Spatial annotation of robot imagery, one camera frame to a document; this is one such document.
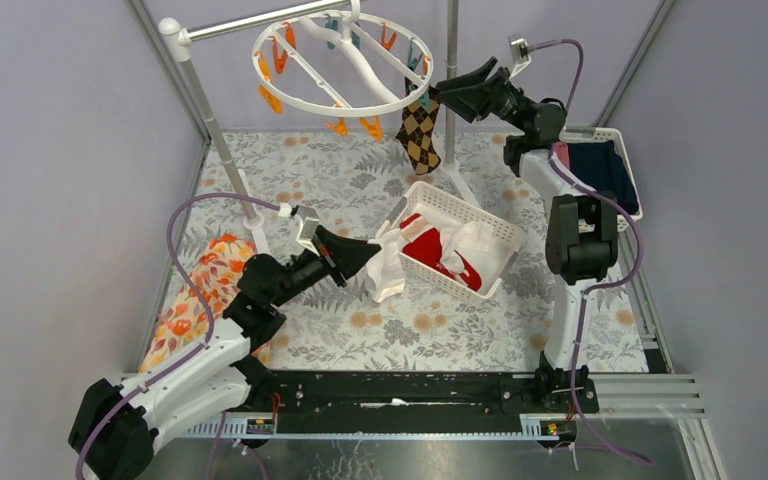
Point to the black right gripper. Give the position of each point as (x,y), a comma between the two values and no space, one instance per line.
(474,102)

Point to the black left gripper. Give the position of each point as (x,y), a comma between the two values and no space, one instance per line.
(330,259)

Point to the white sock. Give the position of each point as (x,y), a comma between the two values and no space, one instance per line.
(473,235)
(385,275)

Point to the teal front clip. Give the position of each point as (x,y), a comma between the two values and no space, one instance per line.
(425,101)

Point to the orange clip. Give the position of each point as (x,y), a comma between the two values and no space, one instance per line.
(339,126)
(372,125)
(272,101)

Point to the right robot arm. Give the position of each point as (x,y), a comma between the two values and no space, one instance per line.
(581,243)

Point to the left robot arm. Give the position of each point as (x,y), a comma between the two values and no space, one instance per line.
(120,428)

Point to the orange right clip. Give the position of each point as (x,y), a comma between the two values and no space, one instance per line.
(339,126)

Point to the white round clip hanger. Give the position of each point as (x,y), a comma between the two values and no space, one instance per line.
(343,63)

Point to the orange front left clip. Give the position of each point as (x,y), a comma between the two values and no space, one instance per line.
(272,101)

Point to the red snowflake sock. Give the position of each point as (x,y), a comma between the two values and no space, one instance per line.
(424,243)

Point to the white rack right foot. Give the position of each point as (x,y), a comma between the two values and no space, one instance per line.
(452,170)

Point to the pink garment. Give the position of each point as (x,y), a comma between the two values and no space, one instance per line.
(561,151)

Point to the white perforated sock basket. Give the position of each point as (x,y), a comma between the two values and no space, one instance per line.
(445,210)

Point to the white basket with clothes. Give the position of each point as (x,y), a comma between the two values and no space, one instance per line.
(601,134)

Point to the navy garment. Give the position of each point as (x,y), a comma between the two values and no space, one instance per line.
(602,168)

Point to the floral orange cloth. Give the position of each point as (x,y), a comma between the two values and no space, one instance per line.
(215,275)

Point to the grey left rack pole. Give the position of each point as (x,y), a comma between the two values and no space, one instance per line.
(174,37)

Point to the grey horizontal rack bar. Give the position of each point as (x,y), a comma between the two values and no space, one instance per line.
(189,35)

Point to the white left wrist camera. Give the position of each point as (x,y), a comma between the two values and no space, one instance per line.
(307,222)

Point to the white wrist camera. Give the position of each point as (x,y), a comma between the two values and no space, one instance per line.
(520,54)
(307,222)

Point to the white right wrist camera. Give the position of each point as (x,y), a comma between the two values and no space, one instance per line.
(520,54)

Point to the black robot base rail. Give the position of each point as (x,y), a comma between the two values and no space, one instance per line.
(386,402)

